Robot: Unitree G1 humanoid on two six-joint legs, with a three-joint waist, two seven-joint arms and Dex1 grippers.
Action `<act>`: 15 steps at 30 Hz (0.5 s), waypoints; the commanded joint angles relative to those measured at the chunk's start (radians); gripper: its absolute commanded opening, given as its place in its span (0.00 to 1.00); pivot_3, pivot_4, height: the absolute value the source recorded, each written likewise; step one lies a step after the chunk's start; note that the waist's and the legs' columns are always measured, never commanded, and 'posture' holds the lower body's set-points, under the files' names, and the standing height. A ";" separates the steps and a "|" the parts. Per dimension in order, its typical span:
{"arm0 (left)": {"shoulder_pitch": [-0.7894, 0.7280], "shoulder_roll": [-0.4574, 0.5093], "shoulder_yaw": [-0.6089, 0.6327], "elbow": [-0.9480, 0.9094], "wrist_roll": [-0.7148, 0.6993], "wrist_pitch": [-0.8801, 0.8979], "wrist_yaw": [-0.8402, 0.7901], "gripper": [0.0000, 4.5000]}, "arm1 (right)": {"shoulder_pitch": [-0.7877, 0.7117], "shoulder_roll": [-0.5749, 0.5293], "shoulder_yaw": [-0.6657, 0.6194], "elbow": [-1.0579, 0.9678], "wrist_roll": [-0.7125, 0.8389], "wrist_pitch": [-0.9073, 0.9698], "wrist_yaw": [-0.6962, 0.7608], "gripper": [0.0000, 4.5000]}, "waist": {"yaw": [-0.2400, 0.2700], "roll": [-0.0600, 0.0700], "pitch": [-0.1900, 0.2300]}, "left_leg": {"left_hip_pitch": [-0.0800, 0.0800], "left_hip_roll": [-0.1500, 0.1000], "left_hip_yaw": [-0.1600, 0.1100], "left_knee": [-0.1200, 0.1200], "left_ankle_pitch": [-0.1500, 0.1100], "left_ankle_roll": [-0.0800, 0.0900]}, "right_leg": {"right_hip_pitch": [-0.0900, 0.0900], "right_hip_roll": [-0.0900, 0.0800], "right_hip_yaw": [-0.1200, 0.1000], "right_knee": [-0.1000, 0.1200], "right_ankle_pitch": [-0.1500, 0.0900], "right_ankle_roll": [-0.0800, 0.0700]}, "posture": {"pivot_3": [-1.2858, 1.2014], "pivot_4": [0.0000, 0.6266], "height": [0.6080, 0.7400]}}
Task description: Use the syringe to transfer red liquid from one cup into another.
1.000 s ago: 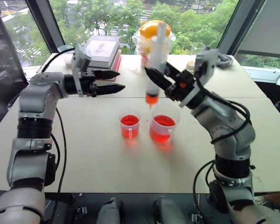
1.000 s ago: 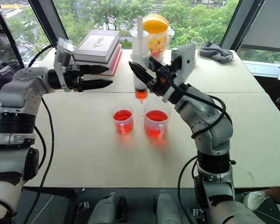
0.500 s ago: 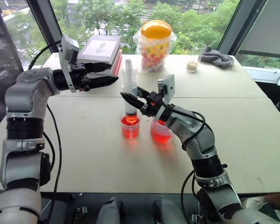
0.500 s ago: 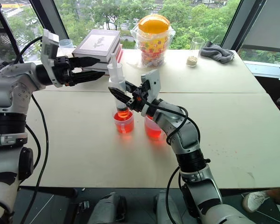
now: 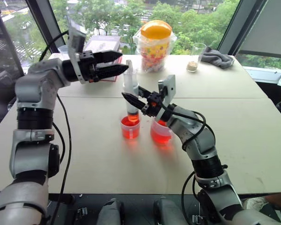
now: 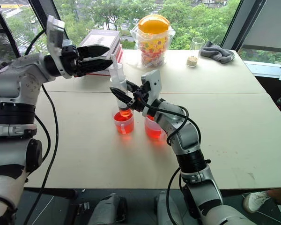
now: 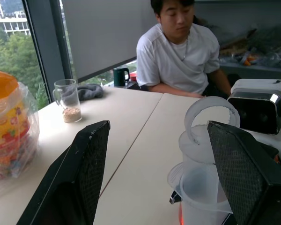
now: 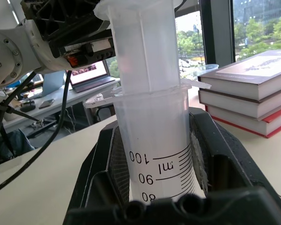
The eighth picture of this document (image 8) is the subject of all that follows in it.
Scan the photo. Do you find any finger of the black ribbed left gripper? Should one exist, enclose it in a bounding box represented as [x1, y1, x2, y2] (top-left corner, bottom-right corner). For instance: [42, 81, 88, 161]
[21, 0, 110, 42]

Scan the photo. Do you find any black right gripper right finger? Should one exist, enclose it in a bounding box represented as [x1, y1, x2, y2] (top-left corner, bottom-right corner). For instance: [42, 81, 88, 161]
[188, 108, 281, 199]

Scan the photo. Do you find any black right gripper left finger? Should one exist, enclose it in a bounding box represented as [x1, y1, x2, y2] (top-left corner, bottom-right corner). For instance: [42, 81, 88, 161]
[71, 125, 131, 210]

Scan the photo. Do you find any translucent plastic 100 ml syringe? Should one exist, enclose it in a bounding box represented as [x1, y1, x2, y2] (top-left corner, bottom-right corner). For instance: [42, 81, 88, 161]
[85, 0, 213, 203]

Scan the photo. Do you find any clear plastic cup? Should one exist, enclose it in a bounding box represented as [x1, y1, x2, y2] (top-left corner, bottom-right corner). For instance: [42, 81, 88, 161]
[197, 63, 220, 77]

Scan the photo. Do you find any open dark laptop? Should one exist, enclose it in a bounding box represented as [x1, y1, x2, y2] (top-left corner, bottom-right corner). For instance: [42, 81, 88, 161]
[68, 60, 117, 93]

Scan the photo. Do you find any red cover thick book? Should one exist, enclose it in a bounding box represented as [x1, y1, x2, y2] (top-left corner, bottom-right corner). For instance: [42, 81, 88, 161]
[205, 103, 281, 139]

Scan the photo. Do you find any open grey laptop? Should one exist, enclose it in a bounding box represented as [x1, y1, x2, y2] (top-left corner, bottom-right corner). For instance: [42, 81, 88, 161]
[40, 70, 67, 98]

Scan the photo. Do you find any white page thick book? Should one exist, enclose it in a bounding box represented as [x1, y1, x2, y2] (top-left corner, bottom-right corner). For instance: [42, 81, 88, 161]
[198, 86, 281, 119]

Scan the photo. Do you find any white office desk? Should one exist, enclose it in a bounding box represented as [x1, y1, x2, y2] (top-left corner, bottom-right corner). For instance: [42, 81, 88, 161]
[1, 78, 121, 133]

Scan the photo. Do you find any smartphone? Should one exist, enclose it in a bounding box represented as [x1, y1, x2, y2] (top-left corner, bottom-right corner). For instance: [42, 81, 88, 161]
[38, 98, 55, 109]

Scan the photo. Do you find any dark cover thick book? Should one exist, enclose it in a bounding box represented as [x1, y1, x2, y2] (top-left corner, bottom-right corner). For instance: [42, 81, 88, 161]
[197, 49, 281, 101]

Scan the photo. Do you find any blue denim cloth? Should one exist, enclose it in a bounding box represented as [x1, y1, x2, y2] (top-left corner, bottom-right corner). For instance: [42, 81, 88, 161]
[0, 128, 36, 165]

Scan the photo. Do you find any black zip tie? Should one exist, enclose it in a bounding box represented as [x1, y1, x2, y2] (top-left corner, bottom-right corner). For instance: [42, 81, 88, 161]
[0, 103, 41, 123]

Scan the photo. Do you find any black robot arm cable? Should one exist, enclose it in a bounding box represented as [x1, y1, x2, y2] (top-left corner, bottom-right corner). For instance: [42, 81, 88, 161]
[0, 69, 73, 197]

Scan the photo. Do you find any dark window frame pillar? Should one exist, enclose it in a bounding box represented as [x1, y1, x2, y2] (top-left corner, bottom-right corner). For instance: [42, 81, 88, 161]
[198, 0, 236, 69]

